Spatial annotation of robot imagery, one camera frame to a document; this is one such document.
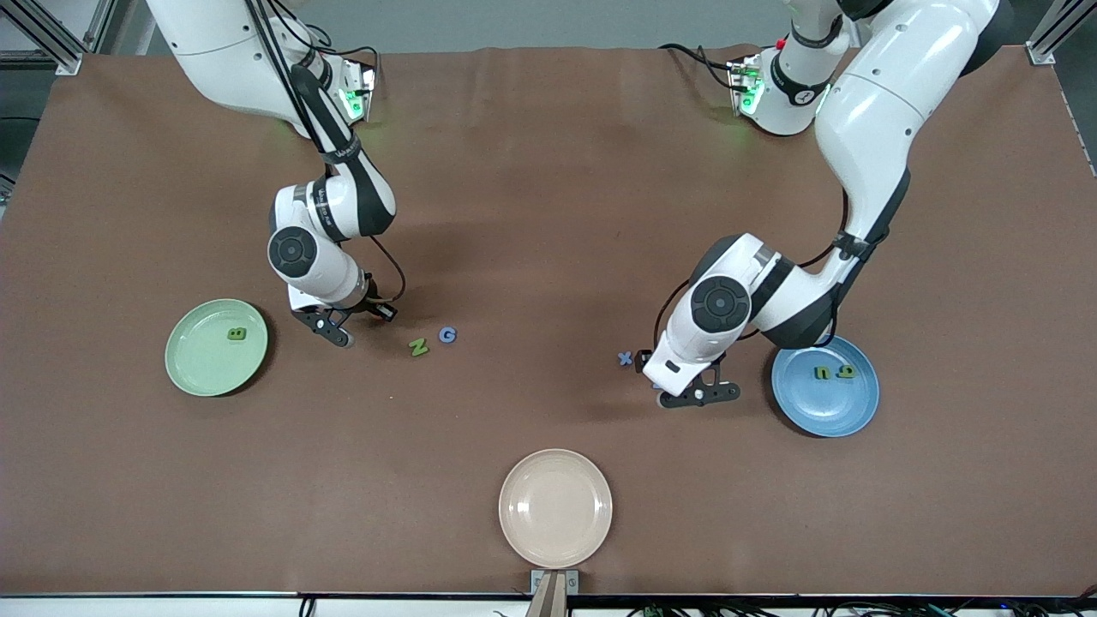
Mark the brown table cover sheet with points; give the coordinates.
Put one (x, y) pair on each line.
(548, 214)

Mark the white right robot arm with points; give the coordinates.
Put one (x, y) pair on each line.
(231, 51)

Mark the aluminium frame profile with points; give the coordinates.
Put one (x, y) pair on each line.
(64, 60)
(1041, 53)

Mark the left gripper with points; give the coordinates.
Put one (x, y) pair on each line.
(639, 360)

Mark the silver base connector block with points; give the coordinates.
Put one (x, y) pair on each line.
(744, 86)
(362, 90)

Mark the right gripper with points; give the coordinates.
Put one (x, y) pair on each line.
(369, 304)

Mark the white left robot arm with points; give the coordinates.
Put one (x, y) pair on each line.
(883, 103)

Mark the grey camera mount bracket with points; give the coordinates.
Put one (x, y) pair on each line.
(540, 583)

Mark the green capital letter N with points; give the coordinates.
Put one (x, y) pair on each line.
(417, 347)

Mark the blue capital letter G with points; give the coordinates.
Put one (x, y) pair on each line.
(447, 335)

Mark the beige plate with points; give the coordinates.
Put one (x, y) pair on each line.
(555, 508)

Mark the green plate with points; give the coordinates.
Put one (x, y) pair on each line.
(206, 360)

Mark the blue plate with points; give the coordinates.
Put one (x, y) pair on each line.
(831, 411)

